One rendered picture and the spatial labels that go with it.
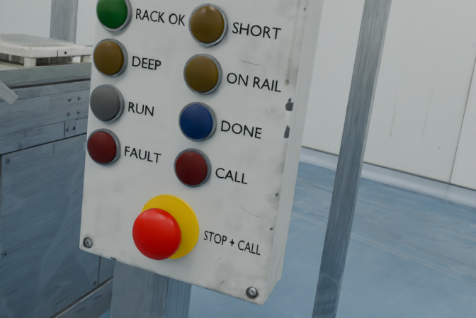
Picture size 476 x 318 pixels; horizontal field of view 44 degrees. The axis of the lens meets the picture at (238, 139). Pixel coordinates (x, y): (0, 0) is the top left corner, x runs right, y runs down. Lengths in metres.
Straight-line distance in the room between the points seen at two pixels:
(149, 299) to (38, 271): 1.14
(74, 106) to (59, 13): 0.49
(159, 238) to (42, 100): 1.04
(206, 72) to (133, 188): 0.12
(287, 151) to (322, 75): 3.84
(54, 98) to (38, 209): 0.31
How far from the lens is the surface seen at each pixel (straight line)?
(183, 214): 0.47
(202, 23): 0.43
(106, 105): 0.48
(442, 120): 4.03
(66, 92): 1.53
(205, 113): 0.44
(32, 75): 1.42
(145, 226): 0.46
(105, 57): 0.47
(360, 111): 1.60
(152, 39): 0.46
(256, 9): 0.43
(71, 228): 1.77
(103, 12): 0.47
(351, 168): 1.63
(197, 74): 0.44
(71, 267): 1.84
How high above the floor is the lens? 1.06
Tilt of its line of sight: 13 degrees down
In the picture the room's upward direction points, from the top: 7 degrees clockwise
